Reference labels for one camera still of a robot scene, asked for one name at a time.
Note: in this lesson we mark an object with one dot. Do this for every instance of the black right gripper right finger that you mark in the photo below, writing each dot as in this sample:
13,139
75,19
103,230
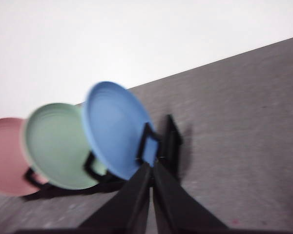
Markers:
175,209

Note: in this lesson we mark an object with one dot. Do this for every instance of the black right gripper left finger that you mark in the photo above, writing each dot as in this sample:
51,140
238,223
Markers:
129,207

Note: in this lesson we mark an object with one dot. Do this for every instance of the blue round plate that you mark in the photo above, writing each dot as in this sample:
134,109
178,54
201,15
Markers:
114,126

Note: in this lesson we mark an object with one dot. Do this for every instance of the green round plate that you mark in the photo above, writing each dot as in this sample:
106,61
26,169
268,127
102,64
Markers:
56,146

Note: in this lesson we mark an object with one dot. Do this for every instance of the pink round plate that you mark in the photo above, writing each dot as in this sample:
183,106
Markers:
7,156

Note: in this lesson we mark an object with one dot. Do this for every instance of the black plastic dish rack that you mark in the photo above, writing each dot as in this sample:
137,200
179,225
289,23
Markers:
172,146

